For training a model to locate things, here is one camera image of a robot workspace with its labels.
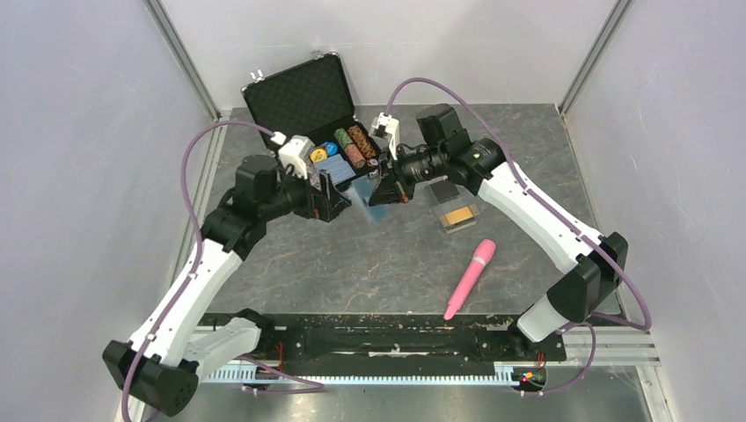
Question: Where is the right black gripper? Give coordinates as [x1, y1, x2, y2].
[369, 142, 447, 206]

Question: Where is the blue leather card holder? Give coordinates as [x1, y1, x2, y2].
[352, 174, 394, 227]

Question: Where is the clear card box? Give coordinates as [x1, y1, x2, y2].
[426, 178, 480, 234]

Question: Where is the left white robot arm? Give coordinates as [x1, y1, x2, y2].
[102, 155, 351, 417]

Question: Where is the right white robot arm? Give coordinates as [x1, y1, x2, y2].
[369, 104, 628, 359]

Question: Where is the blue playing card deck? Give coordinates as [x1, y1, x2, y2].
[315, 155, 356, 186]

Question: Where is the gold card stack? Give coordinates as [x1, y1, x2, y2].
[440, 207, 475, 232]

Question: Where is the pink poker chip stack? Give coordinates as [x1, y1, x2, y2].
[343, 143, 367, 169]

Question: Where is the yellow dealer chip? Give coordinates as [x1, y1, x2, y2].
[310, 147, 328, 163]

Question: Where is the green poker chip stack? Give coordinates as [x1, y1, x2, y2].
[333, 128, 355, 149]

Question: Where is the orange brown chip stack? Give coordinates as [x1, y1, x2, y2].
[347, 126, 378, 160]

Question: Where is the black poker chip case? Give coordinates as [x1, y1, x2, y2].
[240, 52, 381, 187]

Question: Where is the pink cylindrical tool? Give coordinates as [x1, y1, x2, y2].
[443, 239, 497, 321]

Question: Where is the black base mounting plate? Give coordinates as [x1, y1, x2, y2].
[240, 310, 567, 363]

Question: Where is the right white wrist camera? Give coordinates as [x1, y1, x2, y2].
[371, 112, 400, 161]

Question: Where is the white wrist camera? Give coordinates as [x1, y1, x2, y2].
[270, 132, 314, 179]
[371, 112, 400, 161]

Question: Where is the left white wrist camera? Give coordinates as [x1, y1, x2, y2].
[270, 132, 314, 179]

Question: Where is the white cable duct strip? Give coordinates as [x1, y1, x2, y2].
[204, 361, 547, 388]

